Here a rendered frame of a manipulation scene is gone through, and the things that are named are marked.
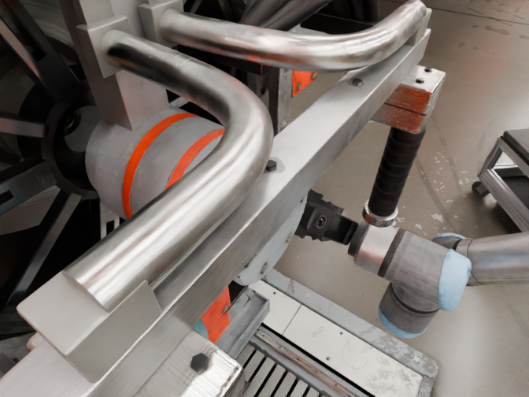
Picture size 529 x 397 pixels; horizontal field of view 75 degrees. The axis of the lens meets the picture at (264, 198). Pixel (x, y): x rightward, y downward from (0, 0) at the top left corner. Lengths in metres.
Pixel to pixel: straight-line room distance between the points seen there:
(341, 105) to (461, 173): 1.70
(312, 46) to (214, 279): 0.18
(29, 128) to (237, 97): 0.27
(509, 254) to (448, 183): 1.18
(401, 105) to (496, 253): 0.39
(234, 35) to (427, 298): 0.49
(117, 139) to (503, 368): 1.26
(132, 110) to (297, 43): 0.17
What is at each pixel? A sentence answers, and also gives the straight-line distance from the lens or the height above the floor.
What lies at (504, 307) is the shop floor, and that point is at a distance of 1.49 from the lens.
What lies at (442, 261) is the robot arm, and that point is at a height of 0.67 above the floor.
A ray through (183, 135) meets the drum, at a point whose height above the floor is 0.92.
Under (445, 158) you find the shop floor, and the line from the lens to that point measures 2.00.
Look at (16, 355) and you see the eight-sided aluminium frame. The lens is 0.48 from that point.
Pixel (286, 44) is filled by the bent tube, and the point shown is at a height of 1.01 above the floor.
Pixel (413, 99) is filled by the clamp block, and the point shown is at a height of 0.94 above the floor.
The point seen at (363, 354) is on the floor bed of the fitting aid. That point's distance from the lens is 1.14.
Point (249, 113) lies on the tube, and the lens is 0.18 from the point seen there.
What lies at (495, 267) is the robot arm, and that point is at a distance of 0.71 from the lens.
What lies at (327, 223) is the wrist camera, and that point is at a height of 0.68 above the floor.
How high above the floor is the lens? 1.11
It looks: 45 degrees down
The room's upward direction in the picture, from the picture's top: straight up
